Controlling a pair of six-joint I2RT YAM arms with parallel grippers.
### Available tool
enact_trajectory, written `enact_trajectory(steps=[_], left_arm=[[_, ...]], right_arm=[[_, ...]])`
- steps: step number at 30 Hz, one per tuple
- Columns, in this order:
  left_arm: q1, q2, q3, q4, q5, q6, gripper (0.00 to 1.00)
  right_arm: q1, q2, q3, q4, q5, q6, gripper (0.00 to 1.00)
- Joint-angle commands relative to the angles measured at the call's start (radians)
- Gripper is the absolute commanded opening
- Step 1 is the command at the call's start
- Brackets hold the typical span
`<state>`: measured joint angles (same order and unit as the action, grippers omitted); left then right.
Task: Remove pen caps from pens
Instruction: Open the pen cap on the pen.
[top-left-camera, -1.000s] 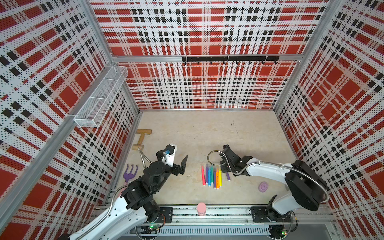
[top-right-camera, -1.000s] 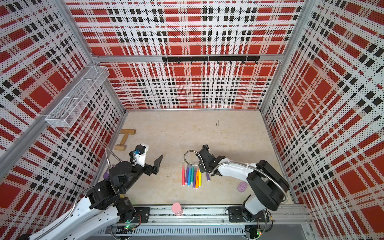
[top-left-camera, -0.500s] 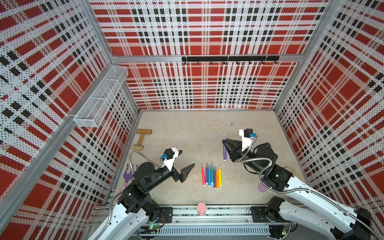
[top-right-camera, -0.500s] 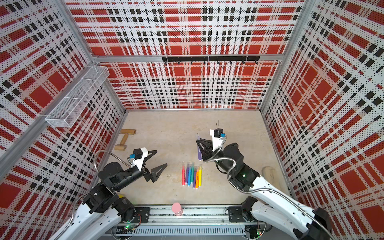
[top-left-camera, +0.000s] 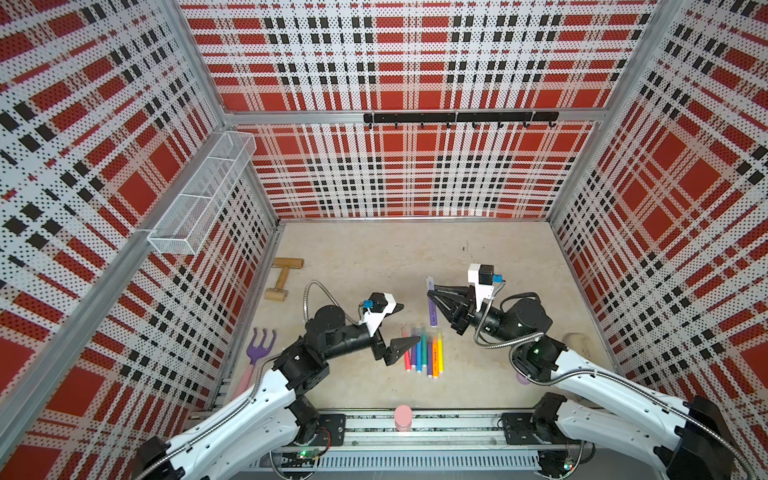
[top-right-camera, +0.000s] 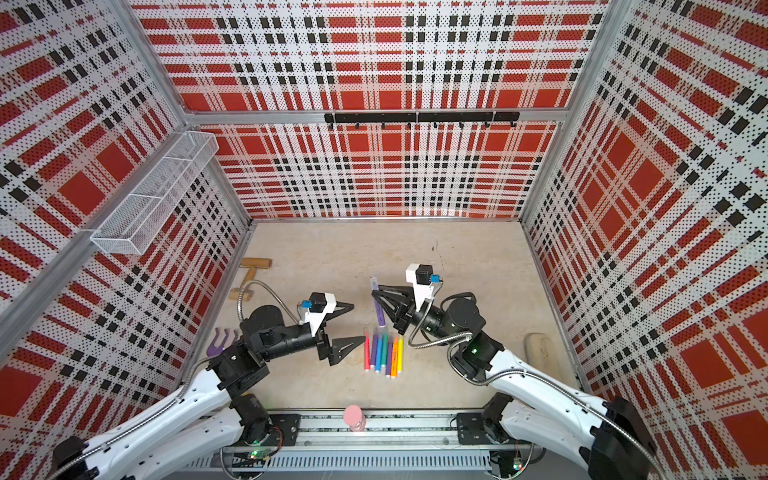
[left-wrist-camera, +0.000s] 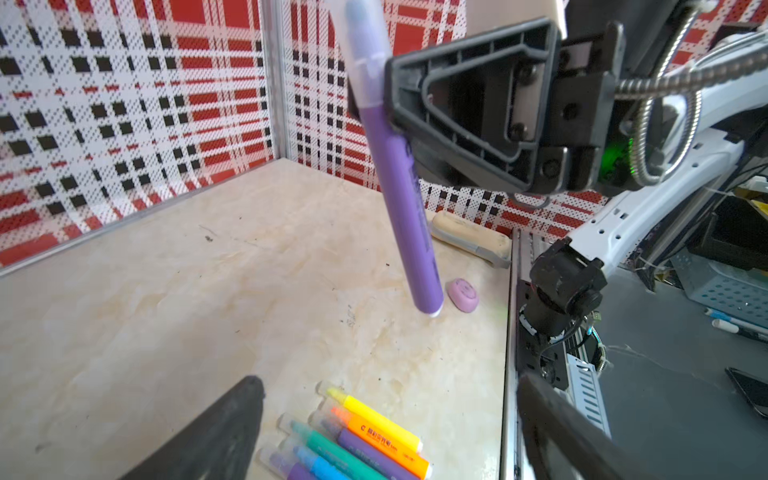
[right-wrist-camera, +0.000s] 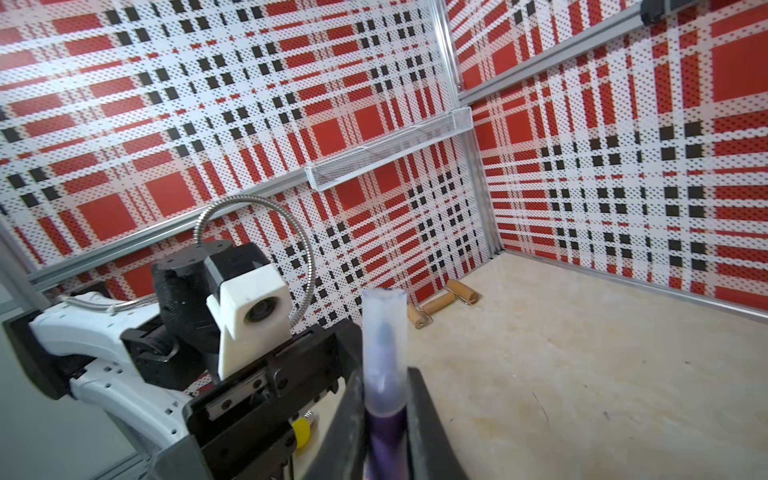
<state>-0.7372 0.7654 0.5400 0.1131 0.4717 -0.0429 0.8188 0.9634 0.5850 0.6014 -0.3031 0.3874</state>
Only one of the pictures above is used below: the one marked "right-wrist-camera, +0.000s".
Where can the wooden roller tool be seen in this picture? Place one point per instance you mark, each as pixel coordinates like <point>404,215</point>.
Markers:
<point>421,316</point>

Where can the purple marker pen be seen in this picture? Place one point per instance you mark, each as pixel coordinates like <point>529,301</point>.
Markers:
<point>387,456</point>

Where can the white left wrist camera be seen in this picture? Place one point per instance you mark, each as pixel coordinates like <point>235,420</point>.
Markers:
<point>250,304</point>

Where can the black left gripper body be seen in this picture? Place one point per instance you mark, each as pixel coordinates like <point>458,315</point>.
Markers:
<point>242,427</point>

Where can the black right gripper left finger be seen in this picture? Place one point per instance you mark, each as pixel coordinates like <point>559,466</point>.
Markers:
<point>342,453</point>

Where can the white wire mesh basket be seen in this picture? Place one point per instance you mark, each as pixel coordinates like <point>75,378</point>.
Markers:
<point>396,145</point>

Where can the yellow round object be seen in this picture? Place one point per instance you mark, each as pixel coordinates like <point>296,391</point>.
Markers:
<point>303,427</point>

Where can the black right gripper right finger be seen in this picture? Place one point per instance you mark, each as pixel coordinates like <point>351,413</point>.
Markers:
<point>430,453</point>

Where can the black hook rail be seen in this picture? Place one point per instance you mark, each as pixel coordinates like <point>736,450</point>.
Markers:
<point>653,12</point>

